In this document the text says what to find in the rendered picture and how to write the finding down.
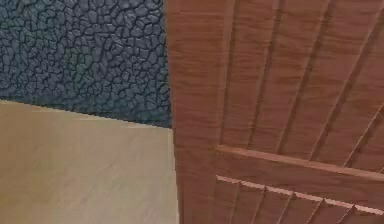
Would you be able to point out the brown wooden panelled door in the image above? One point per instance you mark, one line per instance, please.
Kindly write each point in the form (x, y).
(273, 100)

